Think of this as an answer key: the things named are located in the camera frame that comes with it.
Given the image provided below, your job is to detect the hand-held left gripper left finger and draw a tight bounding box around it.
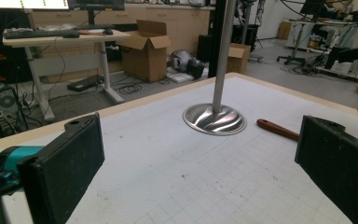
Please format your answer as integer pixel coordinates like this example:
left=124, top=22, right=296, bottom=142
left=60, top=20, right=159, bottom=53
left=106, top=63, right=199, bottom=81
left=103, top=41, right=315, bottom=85
left=0, top=112, right=105, bottom=224

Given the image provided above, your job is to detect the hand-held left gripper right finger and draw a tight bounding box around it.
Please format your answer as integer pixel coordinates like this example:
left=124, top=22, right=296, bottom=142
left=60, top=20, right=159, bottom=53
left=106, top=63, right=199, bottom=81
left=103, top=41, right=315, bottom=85
left=295, top=115, right=358, bottom=224

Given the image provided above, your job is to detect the brown wooden spoon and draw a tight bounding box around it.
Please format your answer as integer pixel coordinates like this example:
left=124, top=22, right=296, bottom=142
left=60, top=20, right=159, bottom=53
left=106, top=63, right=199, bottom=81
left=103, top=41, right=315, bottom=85
left=256, top=119, right=300, bottom=142

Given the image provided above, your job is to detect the metal stand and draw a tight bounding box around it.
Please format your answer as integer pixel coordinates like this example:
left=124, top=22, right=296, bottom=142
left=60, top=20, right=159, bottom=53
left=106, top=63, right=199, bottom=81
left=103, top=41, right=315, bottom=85
left=182, top=0, right=248, bottom=136

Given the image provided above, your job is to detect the black power strip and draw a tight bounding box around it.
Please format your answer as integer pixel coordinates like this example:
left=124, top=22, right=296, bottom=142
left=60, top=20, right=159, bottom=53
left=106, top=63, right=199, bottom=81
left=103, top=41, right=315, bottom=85
left=67, top=75, right=103, bottom=92

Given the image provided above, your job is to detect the black computer tower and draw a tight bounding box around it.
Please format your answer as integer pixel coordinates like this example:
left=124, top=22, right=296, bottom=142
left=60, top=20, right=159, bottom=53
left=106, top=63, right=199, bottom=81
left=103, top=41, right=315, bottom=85
left=0, top=79, right=22, bottom=134

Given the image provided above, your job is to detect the white desk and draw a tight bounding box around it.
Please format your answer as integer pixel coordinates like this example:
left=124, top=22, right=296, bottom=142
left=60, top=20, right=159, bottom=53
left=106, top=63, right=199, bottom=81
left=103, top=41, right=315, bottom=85
left=2, top=29, right=131, bottom=122

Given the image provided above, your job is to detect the white grid mat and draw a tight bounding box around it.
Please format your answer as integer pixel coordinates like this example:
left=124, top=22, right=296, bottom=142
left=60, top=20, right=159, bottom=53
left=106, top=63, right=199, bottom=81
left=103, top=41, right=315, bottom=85
left=0, top=77, right=358, bottom=224

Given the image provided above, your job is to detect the large open cardboard box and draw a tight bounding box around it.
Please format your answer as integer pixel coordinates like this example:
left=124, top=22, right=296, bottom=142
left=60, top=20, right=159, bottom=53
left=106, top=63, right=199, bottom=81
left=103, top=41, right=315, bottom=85
left=117, top=19, right=172, bottom=83

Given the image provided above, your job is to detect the black keyboard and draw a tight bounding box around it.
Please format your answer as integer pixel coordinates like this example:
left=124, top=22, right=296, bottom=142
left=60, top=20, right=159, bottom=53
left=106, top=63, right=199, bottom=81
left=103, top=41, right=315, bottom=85
left=3, top=28, right=80, bottom=40

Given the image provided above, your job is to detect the white flat board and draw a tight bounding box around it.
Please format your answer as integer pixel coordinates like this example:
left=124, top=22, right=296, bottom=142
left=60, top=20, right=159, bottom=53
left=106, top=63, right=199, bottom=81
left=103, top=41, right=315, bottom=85
left=167, top=66, right=210, bottom=84

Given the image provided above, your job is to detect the small cardboard box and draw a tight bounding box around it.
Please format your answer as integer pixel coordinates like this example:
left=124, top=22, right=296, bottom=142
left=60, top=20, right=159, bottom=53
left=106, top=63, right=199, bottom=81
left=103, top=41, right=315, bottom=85
left=227, top=42, right=252, bottom=75

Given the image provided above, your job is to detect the grey round appliance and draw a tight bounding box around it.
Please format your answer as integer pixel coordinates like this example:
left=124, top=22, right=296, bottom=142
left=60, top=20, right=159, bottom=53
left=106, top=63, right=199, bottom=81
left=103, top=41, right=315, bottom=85
left=170, top=49, right=206, bottom=78

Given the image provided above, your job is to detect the black monitor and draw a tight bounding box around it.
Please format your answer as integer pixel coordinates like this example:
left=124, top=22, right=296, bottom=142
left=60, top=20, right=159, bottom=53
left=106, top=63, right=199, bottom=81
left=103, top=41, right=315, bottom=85
left=68, top=0, right=126, bottom=26

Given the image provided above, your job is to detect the coiled black cable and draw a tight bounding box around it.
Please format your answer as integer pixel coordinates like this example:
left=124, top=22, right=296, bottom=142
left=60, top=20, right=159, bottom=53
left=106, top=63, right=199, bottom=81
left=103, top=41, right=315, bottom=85
left=117, top=83, right=143, bottom=95

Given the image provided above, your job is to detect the black frame post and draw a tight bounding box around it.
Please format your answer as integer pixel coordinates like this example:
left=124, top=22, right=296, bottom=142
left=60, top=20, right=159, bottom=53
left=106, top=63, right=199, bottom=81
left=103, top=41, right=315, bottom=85
left=208, top=0, right=227, bottom=78

